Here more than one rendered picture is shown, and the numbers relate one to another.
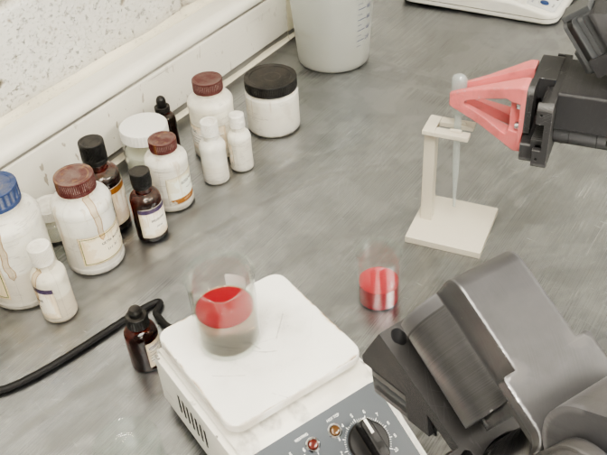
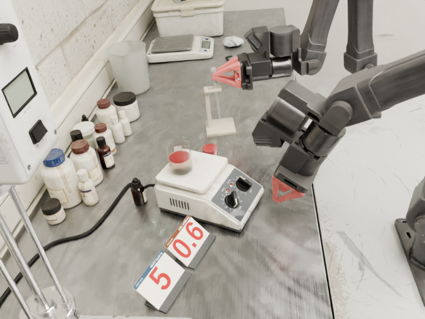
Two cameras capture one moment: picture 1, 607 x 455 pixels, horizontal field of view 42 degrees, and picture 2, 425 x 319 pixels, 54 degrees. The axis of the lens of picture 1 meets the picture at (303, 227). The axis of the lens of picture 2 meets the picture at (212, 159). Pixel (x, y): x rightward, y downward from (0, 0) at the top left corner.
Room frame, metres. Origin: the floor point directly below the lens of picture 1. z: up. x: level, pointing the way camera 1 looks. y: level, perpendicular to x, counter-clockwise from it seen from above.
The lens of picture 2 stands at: (-0.23, 0.32, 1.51)
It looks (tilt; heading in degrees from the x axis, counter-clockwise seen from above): 35 degrees down; 333
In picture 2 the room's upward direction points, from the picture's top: 6 degrees counter-clockwise
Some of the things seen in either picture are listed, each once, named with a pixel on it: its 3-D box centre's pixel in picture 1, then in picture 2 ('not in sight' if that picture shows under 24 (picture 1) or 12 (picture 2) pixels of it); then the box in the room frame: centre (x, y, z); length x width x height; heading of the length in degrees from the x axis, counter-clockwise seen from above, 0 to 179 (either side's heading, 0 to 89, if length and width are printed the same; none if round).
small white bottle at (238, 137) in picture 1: (238, 140); (124, 123); (0.80, 0.07, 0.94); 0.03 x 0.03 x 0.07
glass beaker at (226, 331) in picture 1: (224, 308); (180, 157); (0.43, 0.06, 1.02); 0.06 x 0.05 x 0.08; 8
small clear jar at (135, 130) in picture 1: (147, 148); (86, 137); (0.80, 0.18, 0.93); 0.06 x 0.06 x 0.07
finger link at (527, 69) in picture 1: (499, 105); (229, 74); (0.63, -0.19, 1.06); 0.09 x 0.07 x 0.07; 64
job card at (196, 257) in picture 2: not in sight; (190, 240); (0.30, 0.12, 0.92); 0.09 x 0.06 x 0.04; 123
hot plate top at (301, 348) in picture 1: (257, 346); (192, 169); (0.42, 0.04, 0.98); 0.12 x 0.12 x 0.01; 33
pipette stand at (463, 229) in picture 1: (455, 179); (218, 107); (0.65, -0.16, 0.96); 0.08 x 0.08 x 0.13; 64
